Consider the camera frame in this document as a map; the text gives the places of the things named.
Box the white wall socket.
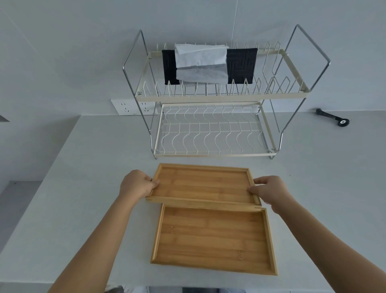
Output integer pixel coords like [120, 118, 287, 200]
[111, 98, 158, 116]

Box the person's right hand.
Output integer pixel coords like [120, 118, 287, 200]
[247, 176, 295, 215]

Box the black quilted cloth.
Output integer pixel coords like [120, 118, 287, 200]
[162, 48, 258, 86]

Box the grey folded cloth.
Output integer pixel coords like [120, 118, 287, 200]
[176, 64, 229, 84]

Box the two-tier dish rack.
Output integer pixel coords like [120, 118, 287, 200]
[122, 24, 331, 160]

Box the person's right forearm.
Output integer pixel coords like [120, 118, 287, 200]
[271, 200, 386, 293]

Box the black handled tool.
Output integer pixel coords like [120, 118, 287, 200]
[315, 108, 350, 127]

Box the person's left hand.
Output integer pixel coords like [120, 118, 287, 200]
[119, 170, 160, 201]

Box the bamboo tray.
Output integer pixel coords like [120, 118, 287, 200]
[150, 204, 278, 276]
[146, 163, 262, 212]

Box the person's left forearm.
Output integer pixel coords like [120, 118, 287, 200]
[47, 193, 146, 293]

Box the white folded cloth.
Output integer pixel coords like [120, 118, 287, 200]
[174, 44, 230, 69]

